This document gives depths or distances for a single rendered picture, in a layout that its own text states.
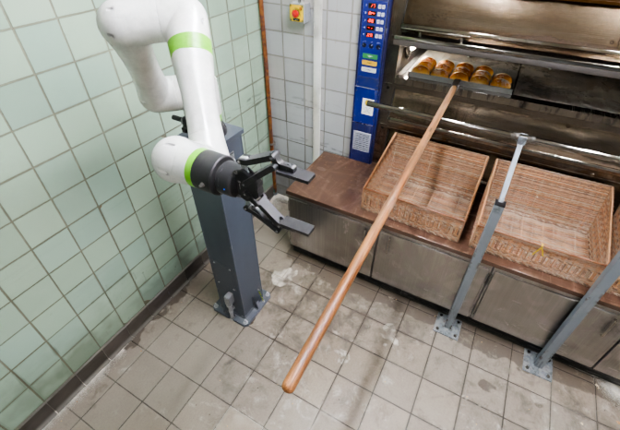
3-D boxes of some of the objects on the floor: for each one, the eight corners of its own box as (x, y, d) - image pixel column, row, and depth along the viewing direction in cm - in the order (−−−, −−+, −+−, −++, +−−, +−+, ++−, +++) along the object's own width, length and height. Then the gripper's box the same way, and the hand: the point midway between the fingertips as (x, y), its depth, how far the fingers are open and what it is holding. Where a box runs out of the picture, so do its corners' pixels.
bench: (324, 209, 298) (326, 149, 261) (704, 345, 207) (788, 280, 171) (288, 255, 260) (284, 191, 223) (733, 446, 169) (851, 390, 133)
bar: (352, 255, 260) (369, 98, 186) (553, 334, 212) (684, 167, 138) (333, 286, 239) (343, 124, 165) (551, 382, 191) (704, 215, 117)
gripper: (228, 117, 75) (321, 143, 67) (242, 209, 91) (319, 239, 83) (203, 133, 70) (302, 163, 62) (222, 228, 85) (303, 261, 78)
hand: (306, 205), depth 73 cm, fingers open, 13 cm apart
